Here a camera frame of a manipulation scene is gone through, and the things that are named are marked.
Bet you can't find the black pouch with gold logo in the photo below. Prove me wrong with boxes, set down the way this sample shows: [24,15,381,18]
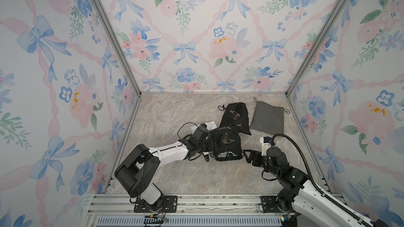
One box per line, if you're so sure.
[210,124,243,161]

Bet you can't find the grey fabric drawstring pouch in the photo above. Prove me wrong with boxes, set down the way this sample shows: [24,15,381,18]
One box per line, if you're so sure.
[250,98,290,135]

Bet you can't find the plain black drawstring pouch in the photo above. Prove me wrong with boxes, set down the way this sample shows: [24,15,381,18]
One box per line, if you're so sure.
[218,103,251,136]

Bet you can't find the white hair dryer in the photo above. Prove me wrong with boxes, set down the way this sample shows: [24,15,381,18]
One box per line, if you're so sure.
[190,121,218,134]

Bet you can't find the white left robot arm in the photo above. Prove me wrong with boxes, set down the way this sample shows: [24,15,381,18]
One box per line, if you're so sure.
[114,121,217,210]

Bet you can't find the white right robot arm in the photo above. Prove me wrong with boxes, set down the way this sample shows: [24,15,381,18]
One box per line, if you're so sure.
[243,147,387,227]

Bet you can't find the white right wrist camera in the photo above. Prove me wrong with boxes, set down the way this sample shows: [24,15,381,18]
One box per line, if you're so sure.
[260,136,272,156]

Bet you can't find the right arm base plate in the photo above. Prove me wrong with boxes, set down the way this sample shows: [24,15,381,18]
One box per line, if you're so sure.
[260,195,283,213]

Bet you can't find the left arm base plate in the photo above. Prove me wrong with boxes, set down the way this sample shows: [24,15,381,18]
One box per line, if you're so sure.
[134,195,178,214]

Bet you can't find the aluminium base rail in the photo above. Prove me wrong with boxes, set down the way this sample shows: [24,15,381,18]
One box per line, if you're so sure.
[83,194,297,227]

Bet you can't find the aluminium corner post left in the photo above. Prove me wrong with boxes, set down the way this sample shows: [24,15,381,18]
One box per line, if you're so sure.
[90,0,142,98]

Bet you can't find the aluminium corner post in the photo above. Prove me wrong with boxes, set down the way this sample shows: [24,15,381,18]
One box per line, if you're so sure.
[285,0,349,99]
[90,0,142,98]

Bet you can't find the aluminium corner post right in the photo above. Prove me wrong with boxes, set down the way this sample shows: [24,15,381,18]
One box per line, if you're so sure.
[285,0,349,99]

